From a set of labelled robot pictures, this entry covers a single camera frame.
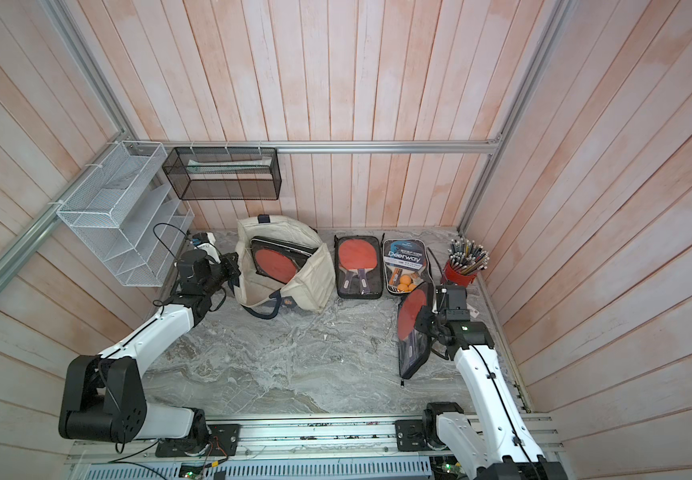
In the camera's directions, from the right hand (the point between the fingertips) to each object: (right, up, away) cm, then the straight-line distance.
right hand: (424, 315), depth 82 cm
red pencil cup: (+14, +10, +12) cm, 21 cm away
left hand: (-54, +16, +6) cm, 57 cm away
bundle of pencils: (+15, +16, +8) cm, 24 cm away
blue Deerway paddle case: (0, +14, +26) cm, 29 cm away
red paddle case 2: (-44, +15, +14) cm, 49 cm away
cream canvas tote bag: (-32, +7, +6) cm, 33 cm away
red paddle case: (-17, +13, +25) cm, 33 cm away
